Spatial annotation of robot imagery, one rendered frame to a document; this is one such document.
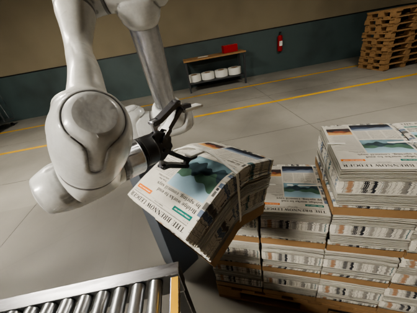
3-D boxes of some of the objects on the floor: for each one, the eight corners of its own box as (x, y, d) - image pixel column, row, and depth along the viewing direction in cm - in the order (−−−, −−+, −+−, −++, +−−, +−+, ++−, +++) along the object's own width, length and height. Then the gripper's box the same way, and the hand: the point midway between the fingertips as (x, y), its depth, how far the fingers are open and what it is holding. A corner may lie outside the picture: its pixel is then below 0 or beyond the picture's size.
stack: (228, 246, 176) (213, 162, 134) (399, 267, 142) (452, 163, 100) (218, 297, 144) (195, 207, 102) (436, 338, 111) (535, 230, 69)
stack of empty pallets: (394, 59, 616) (408, 5, 551) (426, 62, 542) (447, -1, 476) (355, 68, 604) (365, 13, 539) (382, 71, 530) (398, 9, 465)
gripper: (117, 100, 48) (188, 83, 61) (142, 189, 60) (197, 159, 73) (134, 105, 44) (207, 85, 57) (157, 200, 55) (213, 166, 68)
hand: (198, 128), depth 64 cm, fingers open, 14 cm apart
